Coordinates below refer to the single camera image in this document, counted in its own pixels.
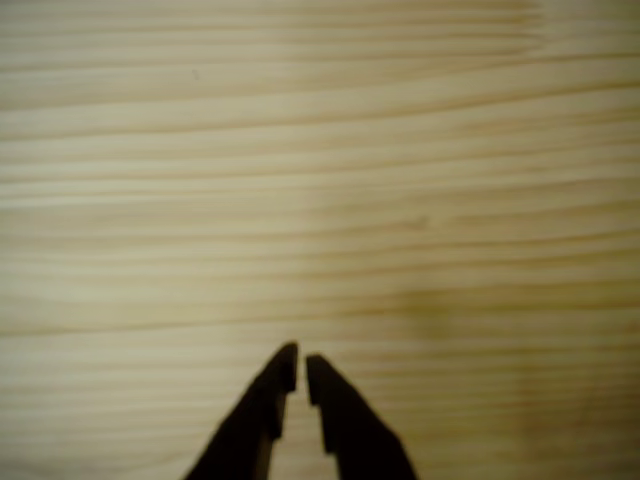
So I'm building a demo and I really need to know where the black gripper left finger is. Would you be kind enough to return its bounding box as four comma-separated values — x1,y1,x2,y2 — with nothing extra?
182,341,300,480

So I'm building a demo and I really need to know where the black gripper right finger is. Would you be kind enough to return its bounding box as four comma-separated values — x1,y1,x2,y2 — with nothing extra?
305,354,419,480

